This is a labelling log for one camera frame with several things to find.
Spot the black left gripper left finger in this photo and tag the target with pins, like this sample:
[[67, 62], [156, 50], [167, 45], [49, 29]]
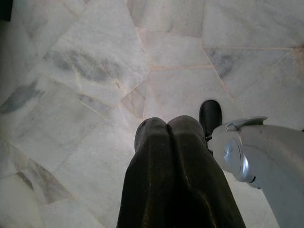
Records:
[[149, 178]]

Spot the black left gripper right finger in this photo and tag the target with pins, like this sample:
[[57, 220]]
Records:
[[202, 190]]

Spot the black robot left foot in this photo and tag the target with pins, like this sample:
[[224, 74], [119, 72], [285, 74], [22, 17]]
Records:
[[210, 114]]

